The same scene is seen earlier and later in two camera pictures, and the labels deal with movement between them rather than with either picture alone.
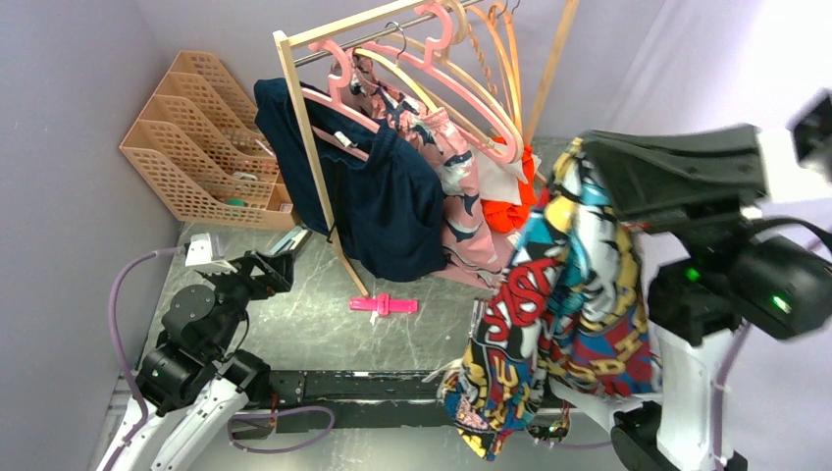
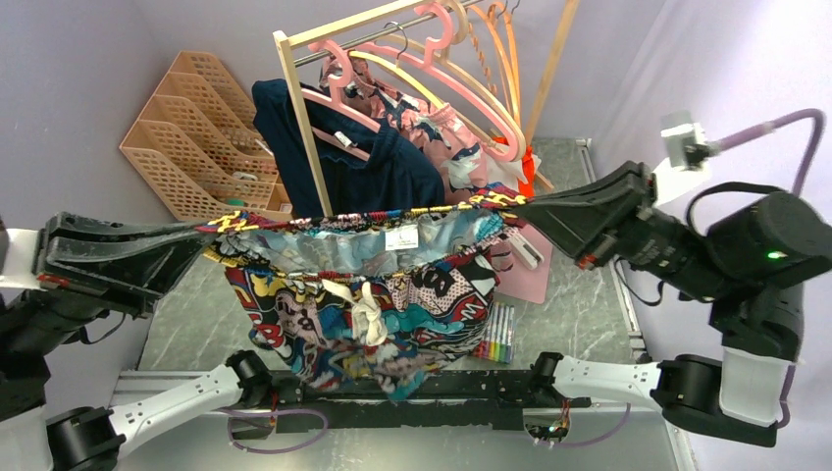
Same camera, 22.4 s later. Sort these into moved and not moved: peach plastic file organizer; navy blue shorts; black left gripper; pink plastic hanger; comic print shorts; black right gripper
Moved: black right gripper; black left gripper; comic print shorts
Not moved: navy blue shorts; pink plastic hanger; peach plastic file organizer
